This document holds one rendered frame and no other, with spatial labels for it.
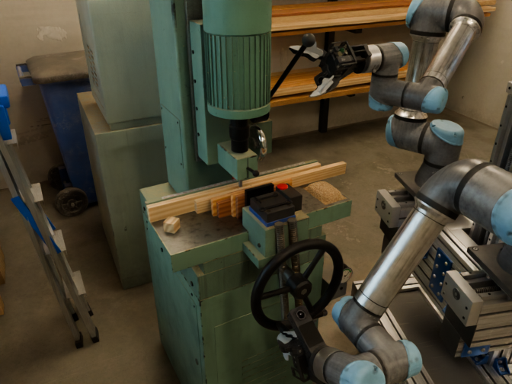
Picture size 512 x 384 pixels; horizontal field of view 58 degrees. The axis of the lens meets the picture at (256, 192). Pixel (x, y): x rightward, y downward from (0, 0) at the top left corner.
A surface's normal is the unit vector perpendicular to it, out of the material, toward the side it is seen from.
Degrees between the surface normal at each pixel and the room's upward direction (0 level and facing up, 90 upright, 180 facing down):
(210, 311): 90
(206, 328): 90
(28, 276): 0
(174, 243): 0
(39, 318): 0
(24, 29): 90
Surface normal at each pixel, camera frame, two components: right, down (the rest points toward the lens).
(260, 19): 0.64, 0.38
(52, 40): 0.43, 0.45
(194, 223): 0.00, -0.87
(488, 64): -0.90, 0.21
